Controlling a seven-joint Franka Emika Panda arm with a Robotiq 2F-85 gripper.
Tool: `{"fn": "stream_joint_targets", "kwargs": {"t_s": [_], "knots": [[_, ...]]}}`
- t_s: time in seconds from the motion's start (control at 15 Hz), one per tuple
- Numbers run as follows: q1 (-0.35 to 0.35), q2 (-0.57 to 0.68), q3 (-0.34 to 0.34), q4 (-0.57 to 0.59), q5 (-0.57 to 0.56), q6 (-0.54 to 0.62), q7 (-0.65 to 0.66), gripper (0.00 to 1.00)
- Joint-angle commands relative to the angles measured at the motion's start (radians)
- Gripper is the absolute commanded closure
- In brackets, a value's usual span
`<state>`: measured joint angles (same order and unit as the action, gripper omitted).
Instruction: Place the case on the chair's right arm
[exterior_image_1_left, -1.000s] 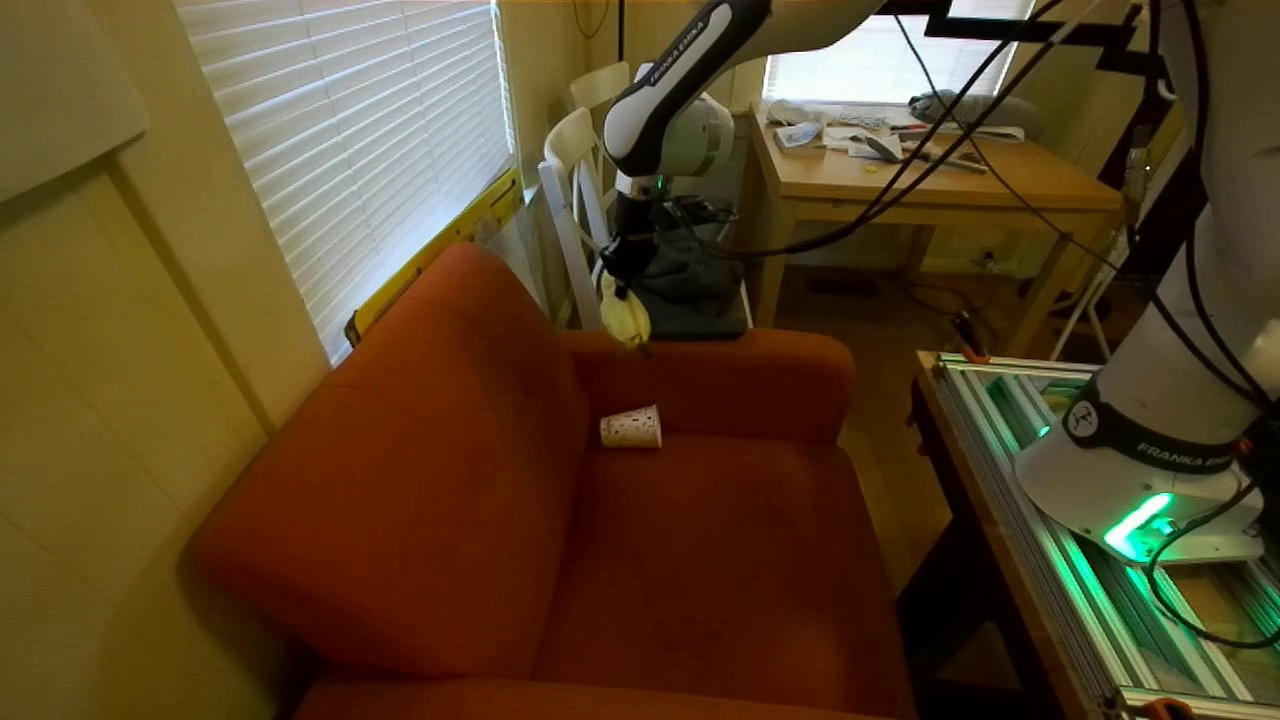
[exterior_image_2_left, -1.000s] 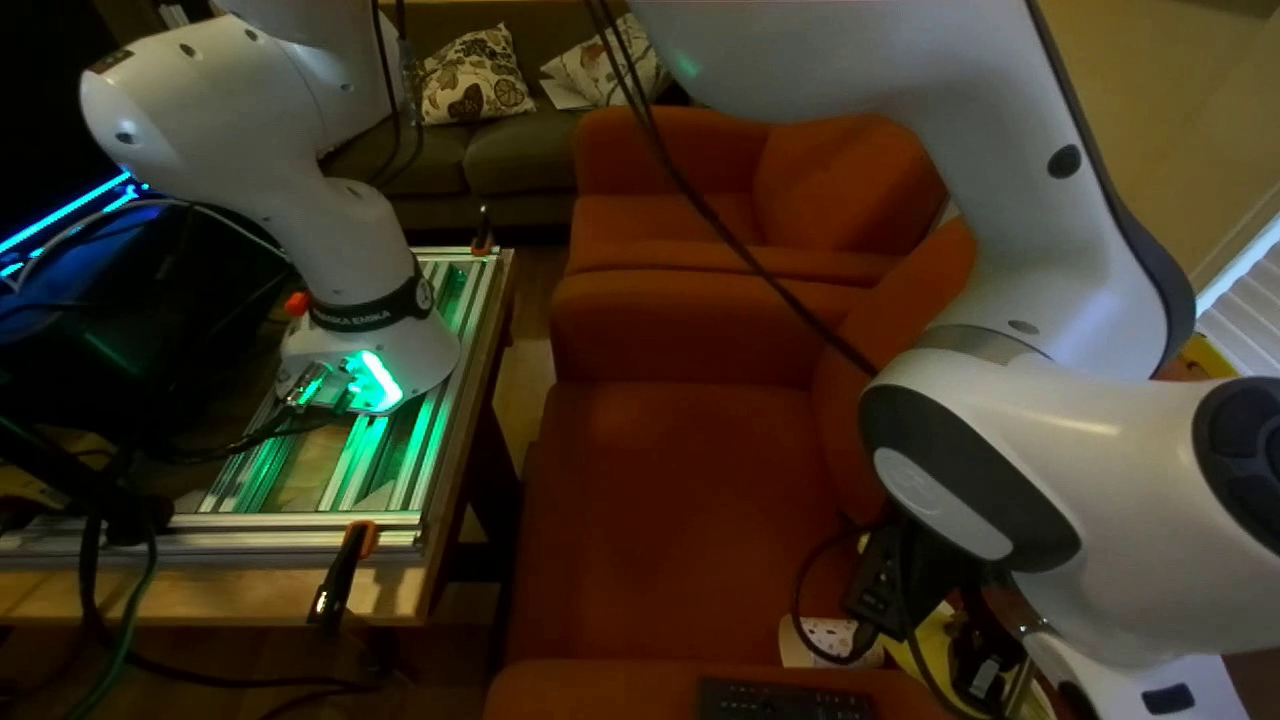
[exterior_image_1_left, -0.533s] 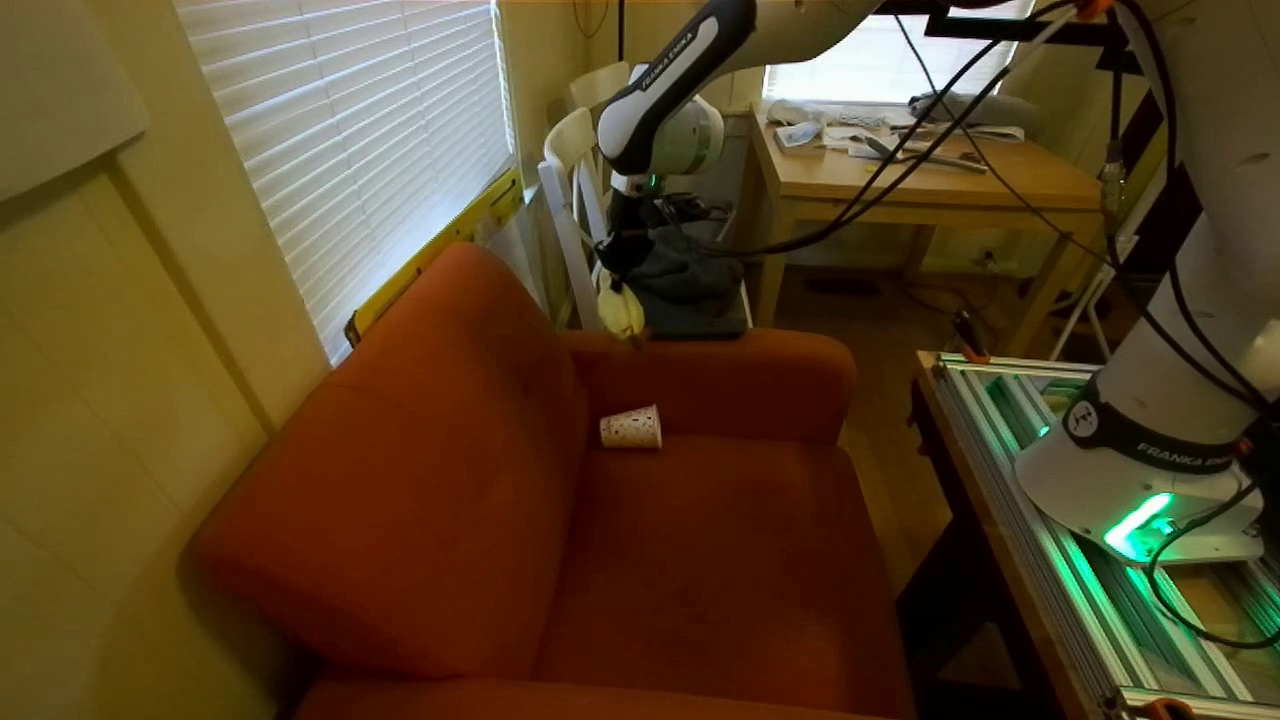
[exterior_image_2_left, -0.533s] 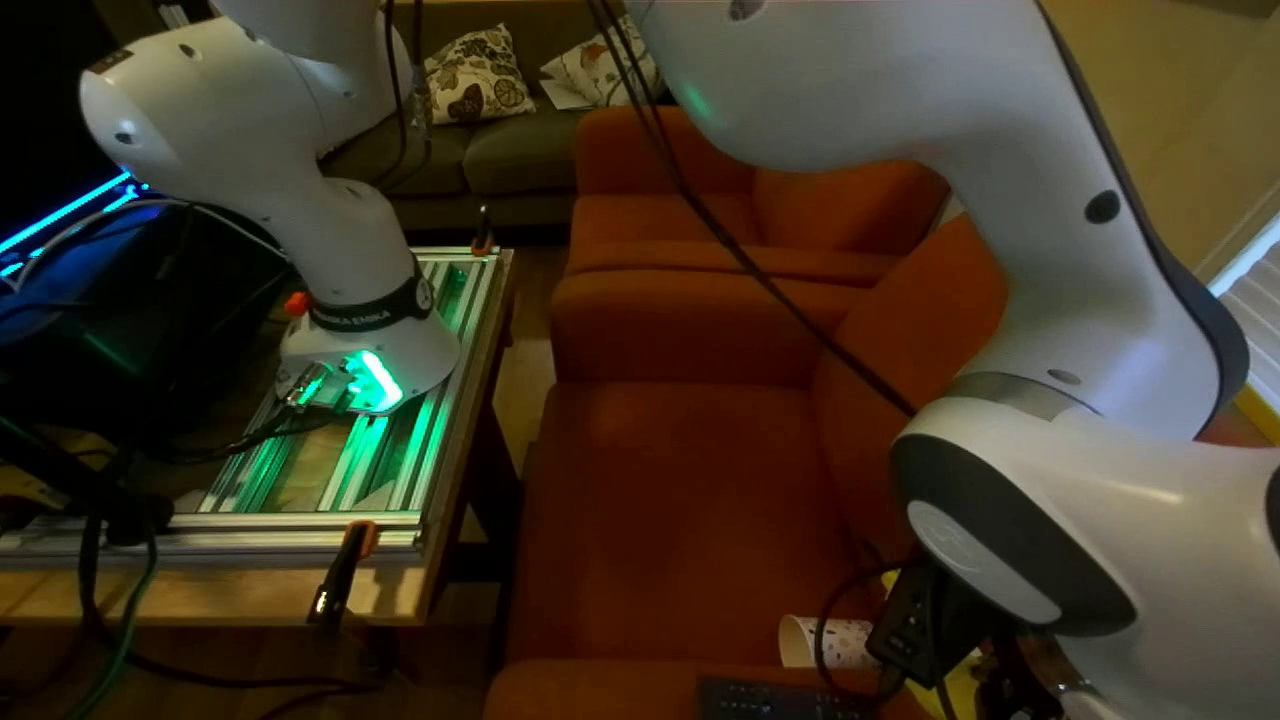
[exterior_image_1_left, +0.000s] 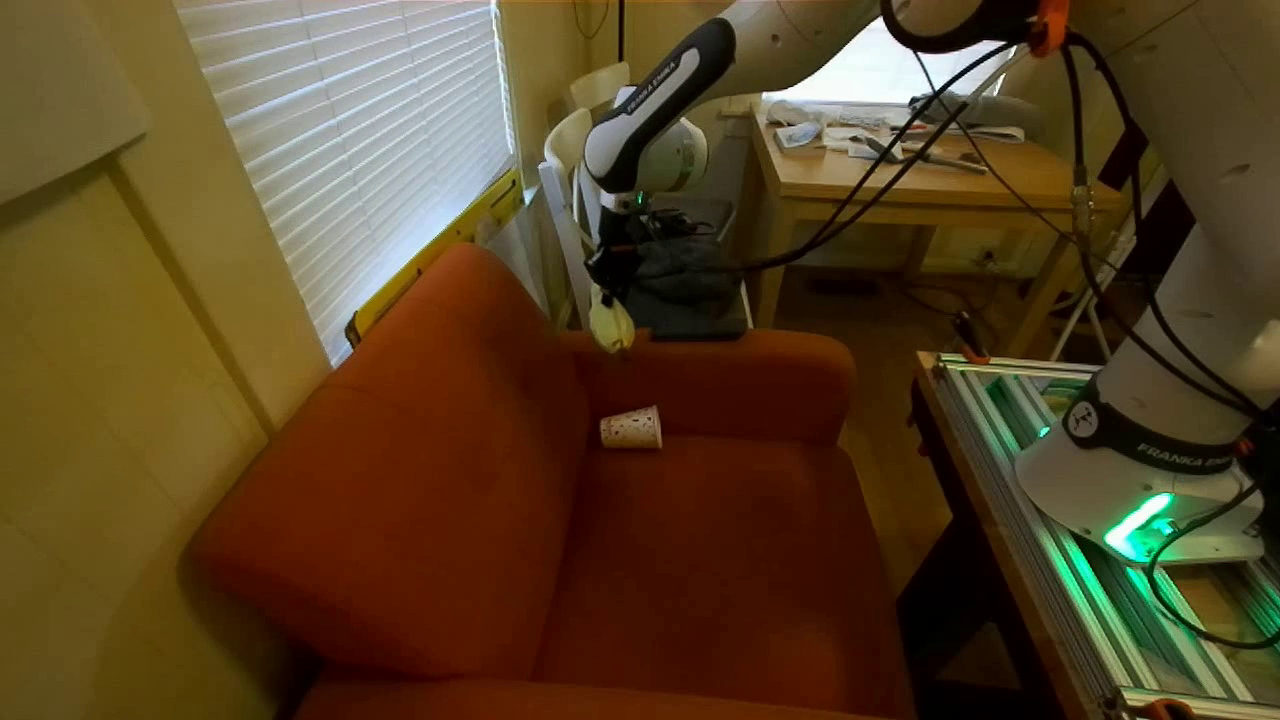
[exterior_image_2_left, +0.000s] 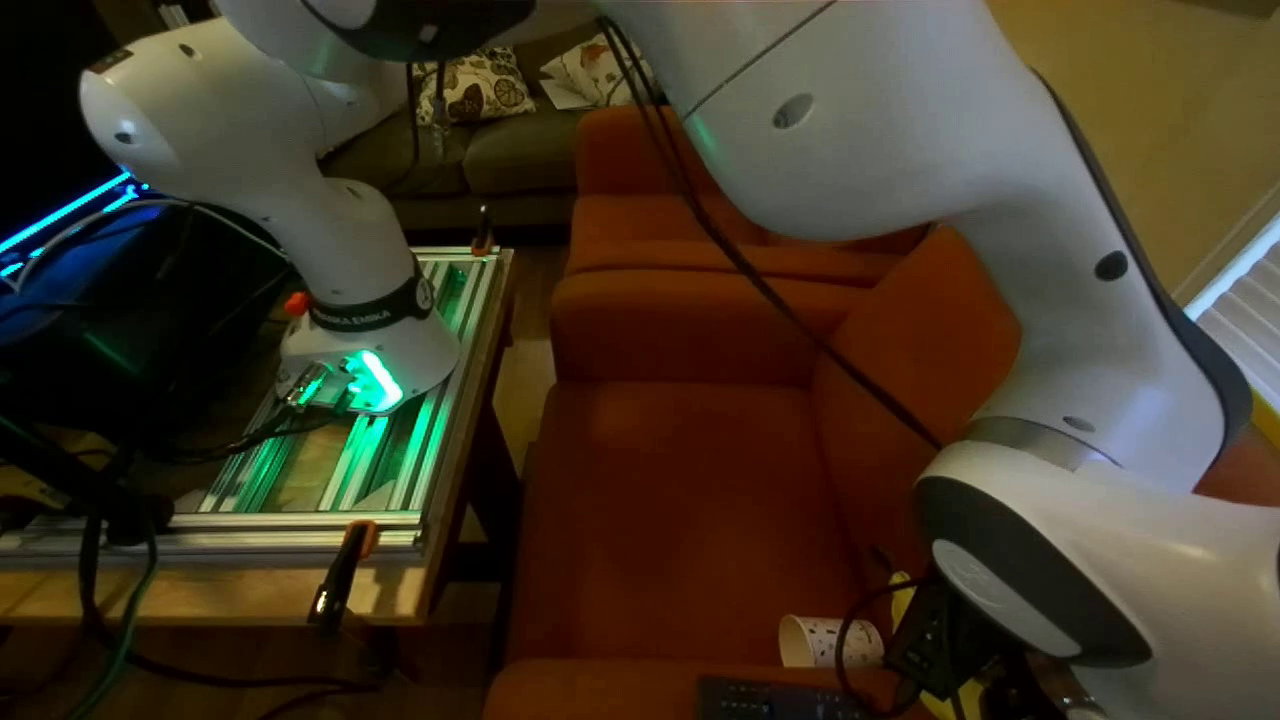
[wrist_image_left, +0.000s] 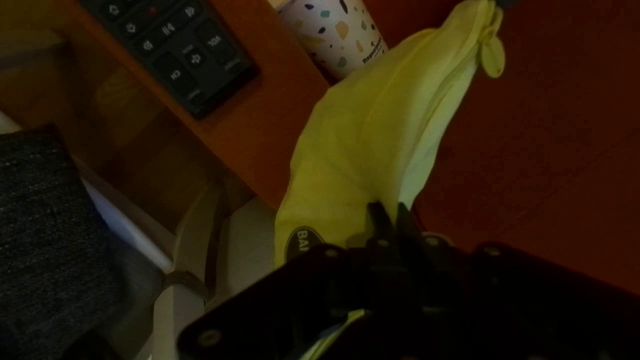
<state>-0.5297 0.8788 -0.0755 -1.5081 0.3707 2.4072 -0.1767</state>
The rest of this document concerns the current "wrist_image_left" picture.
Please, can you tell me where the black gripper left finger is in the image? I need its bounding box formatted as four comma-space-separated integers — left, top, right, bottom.
364, 198, 397, 250

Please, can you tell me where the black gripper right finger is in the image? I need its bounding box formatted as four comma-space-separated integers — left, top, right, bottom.
395, 203, 425, 250

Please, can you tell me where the yellow banana-shaped case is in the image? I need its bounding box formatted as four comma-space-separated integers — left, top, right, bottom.
271, 0, 509, 270

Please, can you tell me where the orange armchair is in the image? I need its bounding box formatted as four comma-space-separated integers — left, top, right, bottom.
66, 0, 640, 296

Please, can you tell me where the white dotted paper cup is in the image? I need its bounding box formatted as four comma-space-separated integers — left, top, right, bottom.
268, 0, 391, 87

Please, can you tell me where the black remote control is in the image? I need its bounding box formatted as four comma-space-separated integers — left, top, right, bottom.
79, 0, 263, 121

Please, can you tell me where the dark grey seat cushion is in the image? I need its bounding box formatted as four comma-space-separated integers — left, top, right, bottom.
0, 124, 130, 360

